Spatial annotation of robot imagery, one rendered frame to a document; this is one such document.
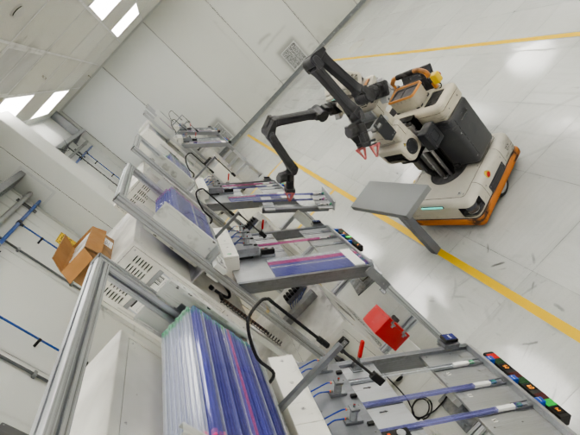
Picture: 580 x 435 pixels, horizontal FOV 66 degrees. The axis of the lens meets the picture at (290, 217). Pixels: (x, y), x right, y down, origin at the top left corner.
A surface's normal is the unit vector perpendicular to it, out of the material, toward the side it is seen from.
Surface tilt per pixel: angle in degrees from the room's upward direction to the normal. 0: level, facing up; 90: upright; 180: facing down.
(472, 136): 90
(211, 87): 90
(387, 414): 47
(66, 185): 90
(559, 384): 0
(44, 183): 90
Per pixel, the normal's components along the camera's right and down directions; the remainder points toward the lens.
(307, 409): 0.04, -0.96
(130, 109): 0.27, 0.29
